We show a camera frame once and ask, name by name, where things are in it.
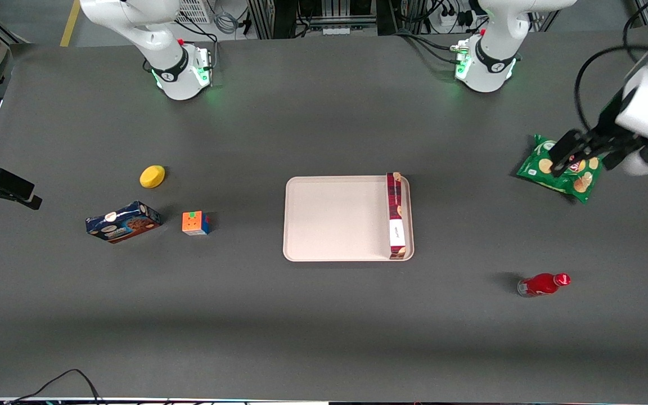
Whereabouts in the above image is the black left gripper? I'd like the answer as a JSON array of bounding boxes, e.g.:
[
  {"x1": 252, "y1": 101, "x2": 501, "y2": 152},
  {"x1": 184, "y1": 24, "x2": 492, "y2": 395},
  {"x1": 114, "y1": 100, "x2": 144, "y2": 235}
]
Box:
[{"x1": 549, "y1": 90, "x2": 645, "y2": 176}]

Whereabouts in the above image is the red cookie box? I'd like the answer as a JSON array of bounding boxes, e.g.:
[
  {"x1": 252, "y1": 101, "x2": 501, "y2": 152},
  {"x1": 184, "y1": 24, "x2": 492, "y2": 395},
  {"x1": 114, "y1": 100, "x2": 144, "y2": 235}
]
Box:
[{"x1": 386, "y1": 172, "x2": 409, "y2": 260}]

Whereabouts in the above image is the blue cookie box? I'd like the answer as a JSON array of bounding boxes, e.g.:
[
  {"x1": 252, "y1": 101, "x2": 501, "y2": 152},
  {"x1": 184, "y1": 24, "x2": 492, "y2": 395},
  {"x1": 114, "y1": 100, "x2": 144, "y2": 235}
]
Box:
[{"x1": 85, "y1": 201, "x2": 161, "y2": 244}]

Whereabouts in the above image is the beige plastic tray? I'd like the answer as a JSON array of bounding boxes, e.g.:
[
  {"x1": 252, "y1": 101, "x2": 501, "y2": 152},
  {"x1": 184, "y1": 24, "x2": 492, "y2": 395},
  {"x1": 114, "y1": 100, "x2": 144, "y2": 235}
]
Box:
[{"x1": 283, "y1": 175, "x2": 415, "y2": 263}]

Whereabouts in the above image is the green chips bag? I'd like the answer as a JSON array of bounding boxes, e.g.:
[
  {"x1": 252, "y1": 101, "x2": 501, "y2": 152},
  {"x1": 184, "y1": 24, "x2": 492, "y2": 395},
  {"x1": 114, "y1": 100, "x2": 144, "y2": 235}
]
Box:
[{"x1": 516, "y1": 134, "x2": 606, "y2": 204}]

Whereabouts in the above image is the red drink bottle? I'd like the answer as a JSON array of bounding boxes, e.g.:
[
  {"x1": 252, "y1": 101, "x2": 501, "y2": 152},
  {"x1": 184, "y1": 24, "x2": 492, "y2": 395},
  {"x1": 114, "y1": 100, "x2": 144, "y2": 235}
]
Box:
[{"x1": 517, "y1": 273, "x2": 572, "y2": 298}]

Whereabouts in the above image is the colourful puzzle cube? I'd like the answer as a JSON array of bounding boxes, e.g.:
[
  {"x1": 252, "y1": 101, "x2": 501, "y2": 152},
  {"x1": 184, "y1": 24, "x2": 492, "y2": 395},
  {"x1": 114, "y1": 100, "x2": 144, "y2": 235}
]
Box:
[{"x1": 182, "y1": 211, "x2": 211, "y2": 236}]

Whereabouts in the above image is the white power strip with plugs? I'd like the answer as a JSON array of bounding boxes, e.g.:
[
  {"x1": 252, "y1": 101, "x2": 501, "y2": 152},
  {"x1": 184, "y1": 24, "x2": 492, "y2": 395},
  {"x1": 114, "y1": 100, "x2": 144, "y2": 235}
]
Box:
[{"x1": 435, "y1": 6, "x2": 462, "y2": 32}]

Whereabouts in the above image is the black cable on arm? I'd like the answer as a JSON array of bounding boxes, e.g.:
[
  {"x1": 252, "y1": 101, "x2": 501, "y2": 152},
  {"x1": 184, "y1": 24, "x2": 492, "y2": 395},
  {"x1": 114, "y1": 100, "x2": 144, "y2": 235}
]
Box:
[{"x1": 574, "y1": 45, "x2": 648, "y2": 136}]

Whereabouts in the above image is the black cable at table edge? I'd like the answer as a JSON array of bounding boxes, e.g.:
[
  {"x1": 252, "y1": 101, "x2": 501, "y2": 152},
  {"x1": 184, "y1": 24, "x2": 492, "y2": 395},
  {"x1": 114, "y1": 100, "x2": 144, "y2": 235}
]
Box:
[{"x1": 4, "y1": 368, "x2": 102, "y2": 405}]

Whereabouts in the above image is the black base cables left arm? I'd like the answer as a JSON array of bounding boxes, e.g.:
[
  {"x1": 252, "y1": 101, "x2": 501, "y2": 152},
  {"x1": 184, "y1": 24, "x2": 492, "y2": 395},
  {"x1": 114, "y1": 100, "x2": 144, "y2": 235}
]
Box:
[{"x1": 394, "y1": 31, "x2": 465, "y2": 64}]

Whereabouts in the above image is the black base cables arm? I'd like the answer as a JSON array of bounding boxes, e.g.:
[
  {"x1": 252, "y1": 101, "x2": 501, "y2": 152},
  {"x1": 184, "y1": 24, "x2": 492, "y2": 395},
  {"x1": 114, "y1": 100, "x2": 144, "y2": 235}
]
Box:
[
  {"x1": 175, "y1": 20, "x2": 221, "y2": 74},
  {"x1": 394, "y1": 31, "x2": 465, "y2": 64}
]

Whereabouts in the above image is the black base cables right arm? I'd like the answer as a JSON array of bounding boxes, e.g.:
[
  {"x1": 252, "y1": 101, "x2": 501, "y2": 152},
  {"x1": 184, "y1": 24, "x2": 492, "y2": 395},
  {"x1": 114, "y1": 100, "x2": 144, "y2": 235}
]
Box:
[{"x1": 175, "y1": 20, "x2": 221, "y2": 74}]

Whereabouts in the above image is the grey coiled cable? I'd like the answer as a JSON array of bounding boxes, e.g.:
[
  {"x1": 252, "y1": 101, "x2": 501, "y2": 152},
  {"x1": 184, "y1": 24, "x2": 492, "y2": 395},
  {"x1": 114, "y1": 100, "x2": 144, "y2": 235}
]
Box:
[{"x1": 213, "y1": 8, "x2": 240, "y2": 35}]

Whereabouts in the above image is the aluminium frame rack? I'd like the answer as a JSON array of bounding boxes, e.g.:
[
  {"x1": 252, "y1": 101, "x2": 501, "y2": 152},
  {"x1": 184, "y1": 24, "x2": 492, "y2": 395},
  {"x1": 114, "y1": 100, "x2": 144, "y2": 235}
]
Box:
[{"x1": 248, "y1": 0, "x2": 378, "y2": 40}]

